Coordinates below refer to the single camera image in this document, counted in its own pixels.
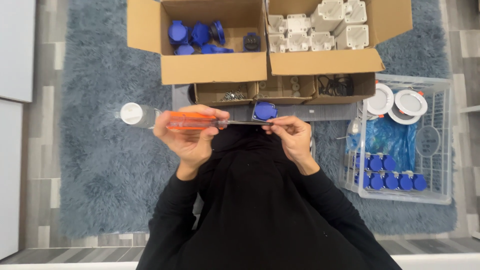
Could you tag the person's left hand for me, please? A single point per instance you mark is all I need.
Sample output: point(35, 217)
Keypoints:
point(187, 146)

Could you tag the person's right hand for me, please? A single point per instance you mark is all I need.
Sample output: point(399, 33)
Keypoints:
point(296, 142)

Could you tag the blue lidded socket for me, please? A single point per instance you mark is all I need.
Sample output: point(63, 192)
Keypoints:
point(264, 111)

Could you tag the small cardboard box with plugs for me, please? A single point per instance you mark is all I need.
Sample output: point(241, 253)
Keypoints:
point(273, 92)

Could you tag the small cardboard box with screws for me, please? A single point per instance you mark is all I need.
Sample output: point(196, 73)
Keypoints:
point(208, 93)

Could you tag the clear plastic bag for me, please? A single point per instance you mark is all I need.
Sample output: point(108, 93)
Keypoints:
point(353, 133)

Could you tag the clear bottle with white cap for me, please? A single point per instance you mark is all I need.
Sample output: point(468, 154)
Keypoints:
point(137, 114)

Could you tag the heap of metal screws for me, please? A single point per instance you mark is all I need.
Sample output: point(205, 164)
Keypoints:
point(233, 96)

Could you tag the bundle of black rubber rings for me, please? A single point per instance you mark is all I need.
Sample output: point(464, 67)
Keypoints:
point(335, 86)

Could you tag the person's black clothing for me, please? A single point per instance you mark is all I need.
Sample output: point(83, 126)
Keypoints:
point(258, 210)

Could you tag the grey shaggy rug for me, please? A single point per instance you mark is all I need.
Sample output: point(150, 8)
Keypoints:
point(112, 168)

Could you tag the large cardboard box of blue parts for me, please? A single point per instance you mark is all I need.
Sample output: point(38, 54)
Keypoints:
point(210, 67)

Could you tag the large cardboard box of white parts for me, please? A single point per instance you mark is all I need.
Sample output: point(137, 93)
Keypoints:
point(322, 62)

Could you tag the small cardboard box with rings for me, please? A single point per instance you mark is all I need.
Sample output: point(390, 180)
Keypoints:
point(363, 88)

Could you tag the blue plastic bag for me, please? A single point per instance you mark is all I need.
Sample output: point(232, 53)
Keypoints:
point(390, 140)

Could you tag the white round downlight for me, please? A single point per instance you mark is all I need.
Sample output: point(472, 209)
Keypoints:
point(380, 99)
point(410, 102)
point(401, 119)

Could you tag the rows of assembled blue sockets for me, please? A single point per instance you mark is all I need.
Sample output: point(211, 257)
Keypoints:
point(390, 181)

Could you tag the pile of blue socket inserts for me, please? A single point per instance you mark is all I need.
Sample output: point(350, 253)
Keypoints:
point(200, 34)

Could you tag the pile of white plastic housings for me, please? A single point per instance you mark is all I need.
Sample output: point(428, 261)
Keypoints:
point(322, 30)

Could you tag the white plastic crate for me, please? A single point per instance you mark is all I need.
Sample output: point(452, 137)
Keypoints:
point(438, 150)

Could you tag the white cabinet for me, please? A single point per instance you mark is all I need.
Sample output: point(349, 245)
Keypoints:
point(15, 48)

